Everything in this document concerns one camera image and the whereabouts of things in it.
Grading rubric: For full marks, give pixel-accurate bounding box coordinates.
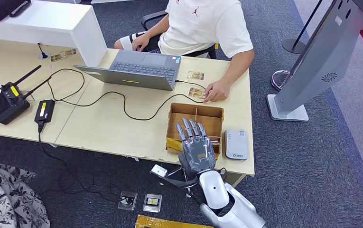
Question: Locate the person's left hand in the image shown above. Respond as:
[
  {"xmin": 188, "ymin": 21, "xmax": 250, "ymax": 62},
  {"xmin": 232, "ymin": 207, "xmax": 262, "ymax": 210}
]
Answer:
[{"xmin": 202, "ymin": 79, "xmax": 231, "ymax": 104}]

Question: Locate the grey laptop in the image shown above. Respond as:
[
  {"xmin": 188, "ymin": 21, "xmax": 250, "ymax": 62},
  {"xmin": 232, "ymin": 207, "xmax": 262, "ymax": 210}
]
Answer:
[{"xmin": 74, "ymin": 49, "xmax": 182, "ymax": 92}]

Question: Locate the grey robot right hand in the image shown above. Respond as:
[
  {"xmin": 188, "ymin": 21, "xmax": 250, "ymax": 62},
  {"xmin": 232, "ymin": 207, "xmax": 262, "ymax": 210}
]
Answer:
[{"xmin": 175, "ymin": 118, "xmax": 217, "ymax": 177}]

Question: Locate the black and white floral cloth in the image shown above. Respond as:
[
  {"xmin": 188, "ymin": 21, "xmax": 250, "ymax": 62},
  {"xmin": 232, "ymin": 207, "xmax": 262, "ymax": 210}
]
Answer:
[{"xmin": 0, "ymin": 161, "xmax": 51, "ymax": 228}]

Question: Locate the yellow floor tape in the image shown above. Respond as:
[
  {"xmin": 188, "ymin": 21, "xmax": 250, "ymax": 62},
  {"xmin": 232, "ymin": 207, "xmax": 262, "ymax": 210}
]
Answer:
[{"xmin": 134, "ymin": 215, "xmax": 215, "ymax": 228}]

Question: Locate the person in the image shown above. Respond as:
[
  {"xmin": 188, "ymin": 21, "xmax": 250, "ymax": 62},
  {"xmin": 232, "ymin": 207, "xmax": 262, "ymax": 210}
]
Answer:
[{"xmin": 114, "ymin": 0, "xmax": 255, "ymax": 104}]

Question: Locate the black mains cable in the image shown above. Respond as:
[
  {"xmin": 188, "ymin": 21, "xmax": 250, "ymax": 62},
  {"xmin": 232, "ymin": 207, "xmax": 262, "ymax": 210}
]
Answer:
[{"xmin": 37, "ymin": 122, "xmax": 130, "ymax": 204}]

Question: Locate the black stanchion pole with base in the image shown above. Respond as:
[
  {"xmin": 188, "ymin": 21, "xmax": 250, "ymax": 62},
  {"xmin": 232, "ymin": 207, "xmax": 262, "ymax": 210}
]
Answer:
[{"xmin": 281, "ymin": 0, "xmax": 323, "ymax": 55}]

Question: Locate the chrome stanchion base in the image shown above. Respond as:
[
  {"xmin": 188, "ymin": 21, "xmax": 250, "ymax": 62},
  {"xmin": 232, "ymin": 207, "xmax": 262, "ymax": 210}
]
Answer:
[{"xmin": 270, "ymin": 69, "xmax": 292, "ymax": 92}]

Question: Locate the small black antenna on base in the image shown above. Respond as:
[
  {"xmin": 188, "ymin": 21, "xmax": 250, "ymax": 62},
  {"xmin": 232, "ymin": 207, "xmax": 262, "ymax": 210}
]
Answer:
[{"xmin": 37, "ymin": 43, "xmax": 49, "ymax": 60}]

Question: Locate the chrome stool base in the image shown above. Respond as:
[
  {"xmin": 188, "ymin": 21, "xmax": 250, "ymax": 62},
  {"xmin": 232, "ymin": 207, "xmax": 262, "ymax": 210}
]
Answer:
[{"xmin": 158, "ymin": 165, "xmax": 201, "ymax": 199}]

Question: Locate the black laptop power cable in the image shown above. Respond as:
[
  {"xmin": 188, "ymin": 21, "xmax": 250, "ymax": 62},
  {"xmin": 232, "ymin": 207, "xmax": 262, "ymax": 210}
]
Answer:
[{"xmin": 47, "ymin": 68, "xmax": 208, "ymax": 122}]

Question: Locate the patterned ID card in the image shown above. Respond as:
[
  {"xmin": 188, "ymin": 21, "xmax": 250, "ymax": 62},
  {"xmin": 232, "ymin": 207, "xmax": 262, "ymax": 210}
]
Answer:
[{"xmin": 188, "ymin": 87, "xmax": 208, "ymax": 100}]

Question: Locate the white card reader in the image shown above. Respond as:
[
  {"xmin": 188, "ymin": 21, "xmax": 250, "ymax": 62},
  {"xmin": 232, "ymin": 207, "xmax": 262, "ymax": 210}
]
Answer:
[{"xmin": 224, "ymin": 128, "xmax": 249, "ymax": 161}]

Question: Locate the person's right hand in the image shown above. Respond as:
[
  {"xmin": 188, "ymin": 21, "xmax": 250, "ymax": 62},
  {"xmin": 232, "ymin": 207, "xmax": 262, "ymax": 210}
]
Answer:
[{"xmin": 131, "ymin": 32, "xmax": 151, "ymax": 52}]

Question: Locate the silver floor socket with plug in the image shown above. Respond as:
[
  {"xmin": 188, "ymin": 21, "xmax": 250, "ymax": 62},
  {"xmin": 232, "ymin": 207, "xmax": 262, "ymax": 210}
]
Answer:
[{"xmin": 117, "ymin": 190, "xmax": 138, "ymax": 211}]

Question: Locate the black remote controller with antennas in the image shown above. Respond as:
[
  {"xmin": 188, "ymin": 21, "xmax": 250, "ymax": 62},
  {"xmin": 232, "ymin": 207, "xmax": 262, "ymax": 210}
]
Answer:
[{"xmin": 0, "ymin": 65, "xmax": 51, "ymax": 125}]

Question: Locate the white counter riser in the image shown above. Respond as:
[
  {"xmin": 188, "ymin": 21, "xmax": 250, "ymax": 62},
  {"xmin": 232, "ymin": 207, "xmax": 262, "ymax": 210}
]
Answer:
[{"xmin": 0, "ymin": 0, "xmax": 108, "ymax": 68}]

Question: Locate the grey kiosk stand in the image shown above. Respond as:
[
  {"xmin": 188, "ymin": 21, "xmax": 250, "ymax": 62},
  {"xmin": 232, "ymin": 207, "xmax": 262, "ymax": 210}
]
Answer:
[{"xmin": 267, "ymin": 0, "xmax": 363, "ymax": 122}]

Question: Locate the wooden divided box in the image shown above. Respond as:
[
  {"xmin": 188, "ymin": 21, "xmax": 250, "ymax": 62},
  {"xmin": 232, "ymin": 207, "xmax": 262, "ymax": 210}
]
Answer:
[{"xmin": 165, "ymin": 103, "xmax": 225, "ymax": 160}]

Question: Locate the black office chair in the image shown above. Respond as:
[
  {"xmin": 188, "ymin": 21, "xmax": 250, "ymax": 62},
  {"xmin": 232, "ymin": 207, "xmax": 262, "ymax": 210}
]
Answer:
[{"xmin": 140, "ymin": 10, "xmax": 218, "ymax": 60}]

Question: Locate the black power adapter brick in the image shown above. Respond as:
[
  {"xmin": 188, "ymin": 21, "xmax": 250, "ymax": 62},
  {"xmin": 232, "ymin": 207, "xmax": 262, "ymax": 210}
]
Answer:
[{"xmin": 34, "ymin": 99, "xmax": 56, "ymax": 124}]

